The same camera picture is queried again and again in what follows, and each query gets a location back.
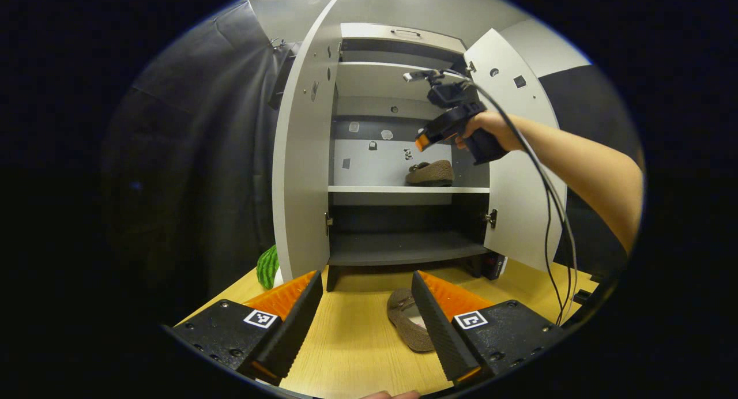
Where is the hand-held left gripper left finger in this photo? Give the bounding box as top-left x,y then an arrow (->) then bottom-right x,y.
163,270 -> 323,386

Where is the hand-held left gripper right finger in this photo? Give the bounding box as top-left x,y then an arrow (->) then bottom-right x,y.
411,270 -> 568,388

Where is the brown fuzzy shoe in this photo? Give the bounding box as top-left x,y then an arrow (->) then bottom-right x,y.
387,288 -> 436,353
405,160 -> 455,187

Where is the white shoe cabinet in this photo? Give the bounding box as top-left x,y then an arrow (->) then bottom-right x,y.
272,0 -> 568,293

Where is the white cabinet door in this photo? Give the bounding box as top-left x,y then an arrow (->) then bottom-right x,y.
272,0 -> 339,283
464,28 -> 568,273

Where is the white cabinet drawer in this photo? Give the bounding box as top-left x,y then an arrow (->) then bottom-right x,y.
340,23 -> 468,54

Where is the watermelon plush toy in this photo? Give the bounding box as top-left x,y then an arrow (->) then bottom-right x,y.
256,244 -> 281,290

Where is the printed box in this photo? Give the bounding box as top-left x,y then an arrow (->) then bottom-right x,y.
481,252 -> 508,281

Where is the black backdrop cloth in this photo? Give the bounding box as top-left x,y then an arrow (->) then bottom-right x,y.
101,0 -> 643,325

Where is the black cable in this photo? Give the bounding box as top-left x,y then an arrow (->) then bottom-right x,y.
461,79 -> 579,325
441,70 -> 566,326

